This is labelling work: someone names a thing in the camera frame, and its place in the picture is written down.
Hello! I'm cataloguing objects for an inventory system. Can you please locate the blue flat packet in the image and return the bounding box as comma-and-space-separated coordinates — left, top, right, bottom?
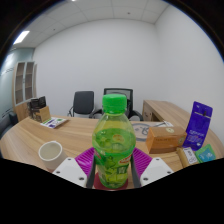
199, 147, 217, 163

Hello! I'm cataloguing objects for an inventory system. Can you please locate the stack of dark boxes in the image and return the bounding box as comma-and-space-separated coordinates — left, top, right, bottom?
27, 95, 52, 123

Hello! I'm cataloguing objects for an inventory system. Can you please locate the long ceiling light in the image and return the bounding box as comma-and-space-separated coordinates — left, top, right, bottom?
13, 30, 31, 45

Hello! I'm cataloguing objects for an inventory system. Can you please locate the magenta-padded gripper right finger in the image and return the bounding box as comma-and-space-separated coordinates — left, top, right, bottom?
130, 147, 175, 188

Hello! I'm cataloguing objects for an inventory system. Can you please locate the dark sofa chair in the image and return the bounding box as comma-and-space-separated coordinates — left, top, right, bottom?
0, 111, 19, 138

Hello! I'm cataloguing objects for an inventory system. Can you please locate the green drink bottle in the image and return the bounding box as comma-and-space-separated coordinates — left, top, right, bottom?
92, 93, 137, 190

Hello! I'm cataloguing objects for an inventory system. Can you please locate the black mesh office chair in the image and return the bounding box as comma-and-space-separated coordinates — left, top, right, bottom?
89, 87, 144, 122

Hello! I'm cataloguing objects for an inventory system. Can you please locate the folded green cloth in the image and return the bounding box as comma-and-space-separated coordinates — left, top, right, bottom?
194, 143, 217, 164

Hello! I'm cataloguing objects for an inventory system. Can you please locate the purple standing pouch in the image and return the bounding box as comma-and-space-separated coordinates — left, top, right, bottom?
182, 101, 214, 152

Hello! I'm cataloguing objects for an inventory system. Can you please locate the brown cardboard box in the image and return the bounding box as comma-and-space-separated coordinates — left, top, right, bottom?
145, 125, 188, 154

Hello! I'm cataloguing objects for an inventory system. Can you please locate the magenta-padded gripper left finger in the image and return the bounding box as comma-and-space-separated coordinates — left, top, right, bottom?
52, 146, 98, 189

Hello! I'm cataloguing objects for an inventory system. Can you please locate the wooden side desk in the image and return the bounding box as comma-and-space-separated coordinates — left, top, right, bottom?
142, 99, 194, 129

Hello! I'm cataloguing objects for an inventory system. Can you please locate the wooden shelf cabinet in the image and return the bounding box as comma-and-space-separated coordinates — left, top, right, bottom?
12, 60, 38, 121

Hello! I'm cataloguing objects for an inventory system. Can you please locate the dark grey office chair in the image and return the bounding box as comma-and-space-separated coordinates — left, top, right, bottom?
67, 90, 96, 118

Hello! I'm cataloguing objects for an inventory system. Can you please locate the white and green leaflet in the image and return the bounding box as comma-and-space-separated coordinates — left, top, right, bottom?
40, 116, 69, 129

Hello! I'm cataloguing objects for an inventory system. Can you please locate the white and brown ribbed cup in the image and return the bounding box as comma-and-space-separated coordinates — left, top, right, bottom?
37, 140, 64, 173

